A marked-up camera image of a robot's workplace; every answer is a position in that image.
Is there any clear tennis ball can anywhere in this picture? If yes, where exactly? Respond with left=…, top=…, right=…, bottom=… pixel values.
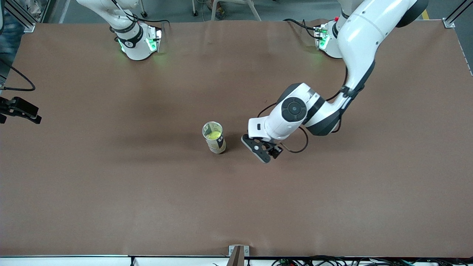
left=202, top=121, right=227, bottom=154

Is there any paper table cover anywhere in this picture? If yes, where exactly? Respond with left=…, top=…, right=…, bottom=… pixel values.
left=0, top=19, right=473, bottom=258

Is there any patterned shoe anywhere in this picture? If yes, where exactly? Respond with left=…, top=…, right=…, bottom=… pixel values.
left=212, top=1, right=227, bottom=20

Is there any aluminium frame profile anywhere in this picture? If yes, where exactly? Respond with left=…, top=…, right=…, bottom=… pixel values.
left=443, top=0, right=473, bottom=28
left=11, top=0, right=36, bottom=33

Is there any metal table edge bracket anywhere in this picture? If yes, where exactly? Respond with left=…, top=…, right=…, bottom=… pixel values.
left=228, top=245, right=250, bottom=266

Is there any black left base cable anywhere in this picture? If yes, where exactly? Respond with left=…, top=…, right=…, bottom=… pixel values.
left=283, top=18, right=318, bottom=39

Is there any black base cable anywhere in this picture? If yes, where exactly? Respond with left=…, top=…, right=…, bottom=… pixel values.
left=139, top=17, right=170, bottom=28
left=283, top=18, right=318, bottom=39

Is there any tangled cable bundle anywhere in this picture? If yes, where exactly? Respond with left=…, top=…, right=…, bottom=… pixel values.
left=272, top=256, right=473, bottom=266

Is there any white stool frame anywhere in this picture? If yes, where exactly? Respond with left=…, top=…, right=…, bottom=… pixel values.
left=191, top=0, right=261, bottom=21

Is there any black right base cable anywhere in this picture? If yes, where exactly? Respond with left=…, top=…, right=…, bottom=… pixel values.
left=139, top=17, right=170, bottom=28

